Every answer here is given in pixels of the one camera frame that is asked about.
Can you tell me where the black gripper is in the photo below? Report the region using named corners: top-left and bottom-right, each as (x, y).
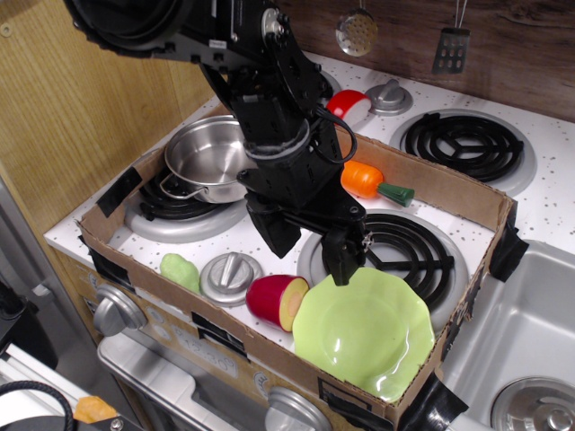
top-left (238, 118), bottom-right (367, 286)

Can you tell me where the orange toy carrot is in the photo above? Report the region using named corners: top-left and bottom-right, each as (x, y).
top-left (341, 161), bottom-right (415, 207)

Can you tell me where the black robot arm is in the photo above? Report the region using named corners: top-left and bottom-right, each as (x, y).
top-left (66, 1), bottom-right (368, 286)

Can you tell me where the light green plastic plate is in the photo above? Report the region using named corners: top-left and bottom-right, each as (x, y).
top-left (292, 268), bottom-right (435, 402)

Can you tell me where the red toy fruit half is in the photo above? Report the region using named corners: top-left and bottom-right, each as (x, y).
top-left (245, 275), bottom-right (310, 332)

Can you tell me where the front right black burner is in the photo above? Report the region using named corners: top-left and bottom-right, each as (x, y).
top-left (296, 208), bottom-right (471, 333)

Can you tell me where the black burner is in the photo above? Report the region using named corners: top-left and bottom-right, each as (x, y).
top-left (296, 208), bottom-right (471, 333)
top-left (125, 168), bottom-right (246, 243)
top-left (389, 109), bottom-right (537, 196)

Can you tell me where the grey front stove knob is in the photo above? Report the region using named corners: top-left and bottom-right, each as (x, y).
top-left (199, 252), bottom-right (263, 307)

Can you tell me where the grey stove knob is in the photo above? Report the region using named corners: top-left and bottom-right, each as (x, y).
top-left (365, 79), bottom-right (413, 117)
top-left (199, 252), bottom-right (263, 307)

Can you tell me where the cardboard fence box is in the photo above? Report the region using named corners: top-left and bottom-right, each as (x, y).
top-left (79, 136), bottom-right (518, 430)

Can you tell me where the stainless steel pot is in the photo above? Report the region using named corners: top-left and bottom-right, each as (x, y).
top-left (159, 115), bottom-right (255, 204)

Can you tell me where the red white toy radish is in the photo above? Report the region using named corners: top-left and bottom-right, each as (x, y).
top-left (326, 90), bottom-right (371, 126)

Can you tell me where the light green toy vegetable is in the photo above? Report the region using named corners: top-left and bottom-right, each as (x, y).
top-left (160, 253), bottom-right (199, 294)

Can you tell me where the grey back stove knob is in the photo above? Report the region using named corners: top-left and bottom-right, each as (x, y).
top-left (365, 79), bottom-right (413, 117)

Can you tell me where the front left black burner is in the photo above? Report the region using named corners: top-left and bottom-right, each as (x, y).
top-left (125, 168), bottom-right (246, 243)

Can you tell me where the right grey oven knob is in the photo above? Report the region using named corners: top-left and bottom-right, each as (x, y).
top-left (264, 386), bottom-right (332, 431)

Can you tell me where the grey oven knob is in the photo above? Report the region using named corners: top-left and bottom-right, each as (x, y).
top-left (264, 386), bottom-right (332, 431)
top-left (93, 284), bottom-right (147, 337)

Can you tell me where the back right black burner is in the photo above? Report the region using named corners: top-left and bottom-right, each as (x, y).
top-left (389, 109), bottom-right (537, 196)

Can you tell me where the silver oven door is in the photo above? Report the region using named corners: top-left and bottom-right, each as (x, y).
top-left (98, 334), bottom-right (266, 430)

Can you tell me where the left grey oven knob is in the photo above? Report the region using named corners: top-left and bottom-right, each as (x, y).
top-left (93, 284), bottom-right (147, 337)

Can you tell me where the hanging metal skimmer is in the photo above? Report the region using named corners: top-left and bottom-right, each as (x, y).
top-left (335, 1), bottom-right (378, 57)

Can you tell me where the grey sink basin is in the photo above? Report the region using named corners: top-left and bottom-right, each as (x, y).
top-left (442, 241), bottom-right (574, 430)

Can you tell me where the hanging metal spatula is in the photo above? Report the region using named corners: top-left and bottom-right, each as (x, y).
top-left (431, 1), bottom-right (471, 75)

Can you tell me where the metal sink drain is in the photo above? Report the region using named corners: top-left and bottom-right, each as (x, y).
top-left (490, 377), bottom-right (574, 430)

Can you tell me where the orange cloth piece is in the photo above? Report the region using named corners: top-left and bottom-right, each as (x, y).
top-left (73, 396), bottom-right (118, 424)

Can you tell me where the black cable loop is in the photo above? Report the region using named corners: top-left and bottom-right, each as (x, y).
top-left (0, 380), bottom-right (75, 431)

